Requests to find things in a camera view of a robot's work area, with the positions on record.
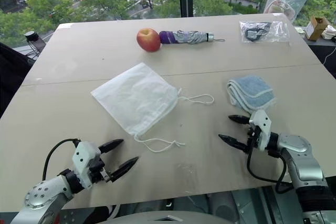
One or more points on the folded grey purple umbrella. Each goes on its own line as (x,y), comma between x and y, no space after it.
(189,37)

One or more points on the clear bag with black item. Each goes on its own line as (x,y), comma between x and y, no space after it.
(278,31)

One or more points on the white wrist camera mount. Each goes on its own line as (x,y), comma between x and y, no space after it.
(262,122)
(84,155)

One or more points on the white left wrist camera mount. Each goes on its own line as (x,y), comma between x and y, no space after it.
(84,155)

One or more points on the white crumpled cloth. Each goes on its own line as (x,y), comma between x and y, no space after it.
(330,32)

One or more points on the grey rounded robot housing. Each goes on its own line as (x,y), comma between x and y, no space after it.
(170,217)

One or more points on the black sensor on stand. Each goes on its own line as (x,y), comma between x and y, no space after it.
(35,41)

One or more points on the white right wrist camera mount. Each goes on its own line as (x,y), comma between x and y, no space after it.
(262,122)

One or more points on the small cardboard box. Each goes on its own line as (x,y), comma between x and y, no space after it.
(315,30)

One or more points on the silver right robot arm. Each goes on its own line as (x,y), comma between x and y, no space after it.
(302,161)

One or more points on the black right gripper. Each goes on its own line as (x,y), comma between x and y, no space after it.
(252,136)

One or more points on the black side table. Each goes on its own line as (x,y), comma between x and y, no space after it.
(316,47)

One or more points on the red apple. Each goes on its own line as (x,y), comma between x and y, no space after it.
(148,40)

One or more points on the folded blue towel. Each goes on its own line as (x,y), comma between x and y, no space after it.
(252,90)

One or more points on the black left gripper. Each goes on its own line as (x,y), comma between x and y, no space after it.
(97,171)

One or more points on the black fabric object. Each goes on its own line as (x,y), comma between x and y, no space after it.
(13,72)

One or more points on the large clear zip bag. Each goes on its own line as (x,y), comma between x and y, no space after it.
(286,1)

